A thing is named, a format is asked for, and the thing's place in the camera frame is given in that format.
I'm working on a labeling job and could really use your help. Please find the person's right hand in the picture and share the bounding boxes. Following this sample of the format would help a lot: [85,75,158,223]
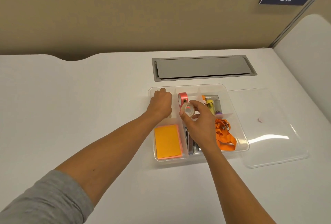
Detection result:
[179,100,221,154]

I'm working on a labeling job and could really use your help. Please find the person's left hand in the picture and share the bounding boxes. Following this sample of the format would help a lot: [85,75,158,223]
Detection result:
[147,88,173,119]

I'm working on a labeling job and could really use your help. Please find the clear tape roll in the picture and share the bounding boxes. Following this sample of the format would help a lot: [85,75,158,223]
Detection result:
[181,103,196,117]

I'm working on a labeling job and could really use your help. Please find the person's left forearm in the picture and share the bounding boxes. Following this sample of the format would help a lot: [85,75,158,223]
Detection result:
[54,109,172,207]

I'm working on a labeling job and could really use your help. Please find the person's right forearm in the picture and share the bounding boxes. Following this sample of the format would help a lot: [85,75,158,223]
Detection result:
[202,146,277,224]

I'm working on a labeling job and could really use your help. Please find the pink tape roll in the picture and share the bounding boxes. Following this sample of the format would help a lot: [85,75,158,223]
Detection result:
[178,92,189,111]

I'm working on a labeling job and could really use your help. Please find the dark binder clips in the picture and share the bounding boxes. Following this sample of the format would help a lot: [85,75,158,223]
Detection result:
[184,127,201,154]

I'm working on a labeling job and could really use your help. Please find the orange sticky note pad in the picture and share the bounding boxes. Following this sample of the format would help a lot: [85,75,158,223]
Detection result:
[154,124,183,160]

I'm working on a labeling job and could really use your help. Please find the yellow highlighter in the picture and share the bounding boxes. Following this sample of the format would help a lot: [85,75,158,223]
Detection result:
[205,98,215,115]

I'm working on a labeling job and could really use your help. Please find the clear plastic organizer tray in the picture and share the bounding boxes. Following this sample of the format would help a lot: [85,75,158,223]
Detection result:
[148,84,250,162]

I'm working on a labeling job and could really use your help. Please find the beige desk partition panel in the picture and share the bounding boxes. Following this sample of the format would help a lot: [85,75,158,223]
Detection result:
[0,0,331,62]

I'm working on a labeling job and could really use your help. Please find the clear plastic lid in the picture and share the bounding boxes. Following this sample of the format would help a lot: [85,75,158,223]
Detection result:
[227,87,310,169]

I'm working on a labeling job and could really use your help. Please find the gray shirt sleeve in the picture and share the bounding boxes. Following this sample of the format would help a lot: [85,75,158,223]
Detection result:
[0,170,95,224]

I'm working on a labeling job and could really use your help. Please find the orange lanyard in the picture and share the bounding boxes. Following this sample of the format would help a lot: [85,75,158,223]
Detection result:
[215,118,237,152]

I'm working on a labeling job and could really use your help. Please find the gray desk cable cover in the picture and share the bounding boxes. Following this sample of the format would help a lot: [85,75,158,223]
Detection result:
[151,55,258,82]

